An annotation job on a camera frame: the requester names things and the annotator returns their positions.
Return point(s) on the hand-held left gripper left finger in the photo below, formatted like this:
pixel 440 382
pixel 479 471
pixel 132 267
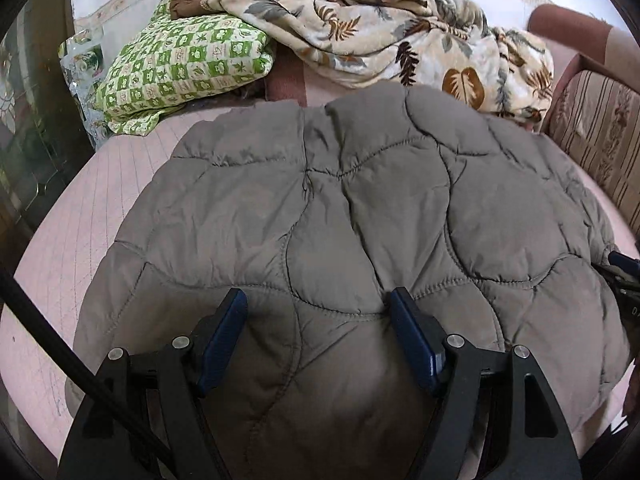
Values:
pixel 225 340

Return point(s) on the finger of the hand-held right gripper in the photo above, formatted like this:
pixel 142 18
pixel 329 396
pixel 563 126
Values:
pixel 625 261

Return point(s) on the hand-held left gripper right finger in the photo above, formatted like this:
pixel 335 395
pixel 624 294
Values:
pixel 415 340

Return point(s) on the olive quilted jacket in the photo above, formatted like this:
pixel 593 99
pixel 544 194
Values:
pixel 350 210

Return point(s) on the striped floral sofa cushion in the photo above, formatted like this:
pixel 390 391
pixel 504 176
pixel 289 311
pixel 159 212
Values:
pixel 605 125

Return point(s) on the pink quilted sofa cover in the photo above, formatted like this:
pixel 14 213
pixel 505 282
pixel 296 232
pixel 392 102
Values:
pixel 115 180

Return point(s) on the green checked pillow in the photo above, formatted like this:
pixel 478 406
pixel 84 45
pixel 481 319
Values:
pixel 185 65

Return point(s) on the wooden glass-door cabinet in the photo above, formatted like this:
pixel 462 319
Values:
pixel 35 135

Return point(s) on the leaf print blanket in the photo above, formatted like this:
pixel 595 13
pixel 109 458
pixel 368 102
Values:
pixel 380 45

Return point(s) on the clear plastic bag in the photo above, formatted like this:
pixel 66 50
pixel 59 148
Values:
pixel 82 75

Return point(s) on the brown cloth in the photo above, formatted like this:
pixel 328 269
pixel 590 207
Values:
pixel 192 0

